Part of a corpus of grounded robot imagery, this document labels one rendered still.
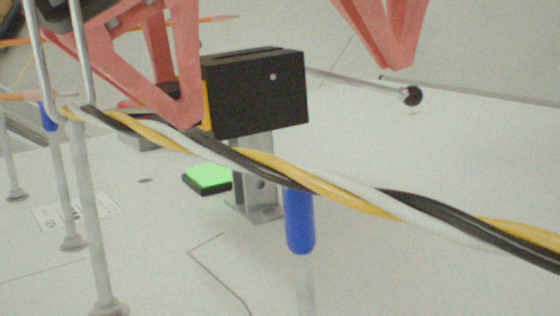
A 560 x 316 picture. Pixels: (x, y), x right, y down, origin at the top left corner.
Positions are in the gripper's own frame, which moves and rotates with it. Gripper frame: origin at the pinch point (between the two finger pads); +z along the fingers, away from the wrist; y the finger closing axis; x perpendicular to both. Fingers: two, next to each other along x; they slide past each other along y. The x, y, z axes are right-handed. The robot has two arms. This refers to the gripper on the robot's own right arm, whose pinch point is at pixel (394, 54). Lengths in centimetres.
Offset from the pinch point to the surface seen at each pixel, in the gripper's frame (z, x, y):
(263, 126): 0.3, -10.7, 2.9
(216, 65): -3.6, -12.3, 2.8
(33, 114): 14, -18, -88
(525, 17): 36, 113, -105
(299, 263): -1.8, -17.2, 20.2
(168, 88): -3.0, -14.6, 1.4
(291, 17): 37, 99, -221
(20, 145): 11, -22, -55
